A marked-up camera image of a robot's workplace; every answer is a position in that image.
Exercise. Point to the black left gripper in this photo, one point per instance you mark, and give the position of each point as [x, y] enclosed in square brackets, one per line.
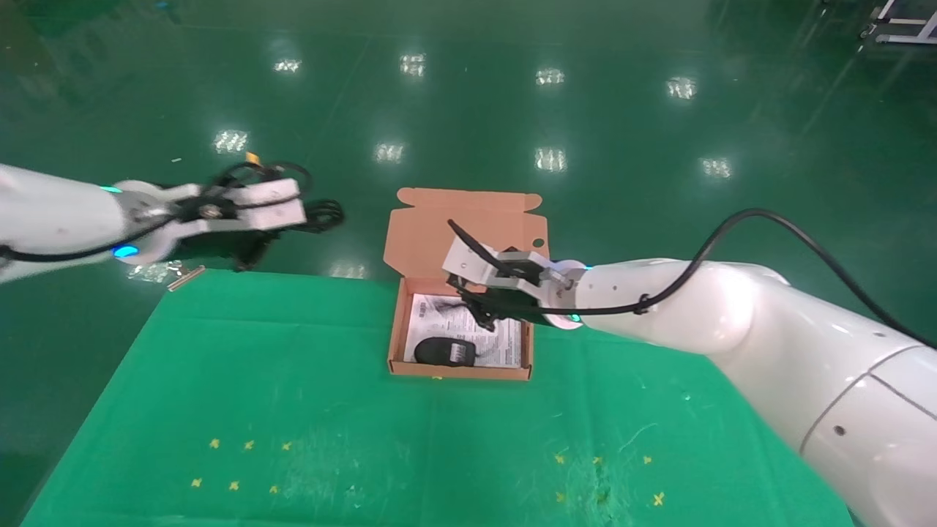
[212, 245]

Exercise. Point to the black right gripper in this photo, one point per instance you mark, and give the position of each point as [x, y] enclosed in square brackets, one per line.
[527, 307]

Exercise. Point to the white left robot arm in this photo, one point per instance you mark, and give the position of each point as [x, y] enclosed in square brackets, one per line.
[51, 219]

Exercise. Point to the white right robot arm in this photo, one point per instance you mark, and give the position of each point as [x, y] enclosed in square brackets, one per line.
[732, 307]

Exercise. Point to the open brown cardboard box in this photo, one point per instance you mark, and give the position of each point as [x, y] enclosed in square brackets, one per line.
[424, 234]

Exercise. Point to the white printed paper sheet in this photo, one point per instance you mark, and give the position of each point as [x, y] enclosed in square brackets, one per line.
[505, 351]

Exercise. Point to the silver metal binder clip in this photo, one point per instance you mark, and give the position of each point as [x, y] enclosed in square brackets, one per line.
[186, 278]

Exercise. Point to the green table cloth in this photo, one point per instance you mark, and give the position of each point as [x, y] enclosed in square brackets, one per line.
[366, 439]

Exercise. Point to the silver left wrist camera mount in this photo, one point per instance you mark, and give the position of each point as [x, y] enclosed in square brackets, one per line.
[278, 208]

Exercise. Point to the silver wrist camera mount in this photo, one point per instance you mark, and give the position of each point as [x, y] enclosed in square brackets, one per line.
[278, 208]
[465, 260]

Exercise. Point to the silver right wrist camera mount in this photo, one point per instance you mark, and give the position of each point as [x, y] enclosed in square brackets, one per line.
[465, 260]

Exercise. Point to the white metal table frame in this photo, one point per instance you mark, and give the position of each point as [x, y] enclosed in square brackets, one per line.
[908, 37]

